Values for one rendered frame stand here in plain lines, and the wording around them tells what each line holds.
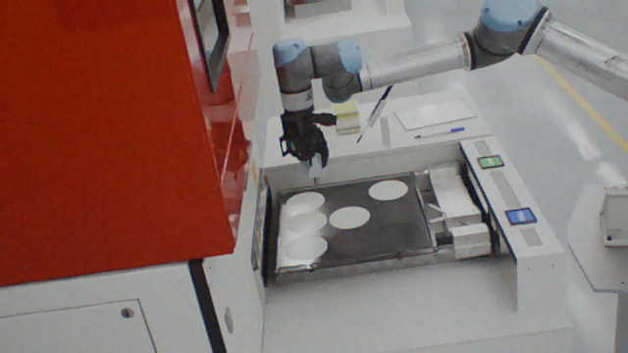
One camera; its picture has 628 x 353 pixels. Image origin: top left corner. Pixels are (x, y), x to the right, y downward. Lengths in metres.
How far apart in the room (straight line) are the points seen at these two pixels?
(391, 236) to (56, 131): 0.87
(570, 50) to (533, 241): 0.42
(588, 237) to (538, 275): 0.31
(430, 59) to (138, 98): 0.90
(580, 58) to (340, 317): 0.76
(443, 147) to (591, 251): 0.47
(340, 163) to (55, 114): 1.03
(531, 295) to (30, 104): 1.00
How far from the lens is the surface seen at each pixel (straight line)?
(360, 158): 1.87
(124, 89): 0.95
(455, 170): 1.87
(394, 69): 1.68
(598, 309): 2.84
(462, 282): 1.59
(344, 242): 1.62
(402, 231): 1.63
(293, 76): 1.55
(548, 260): 1.45
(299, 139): 1.61
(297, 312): 1.57
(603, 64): 1.61
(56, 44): 0.95
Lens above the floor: 1.78
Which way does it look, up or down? 27 degrees down
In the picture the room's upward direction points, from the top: 10 degrees counter-clockwise
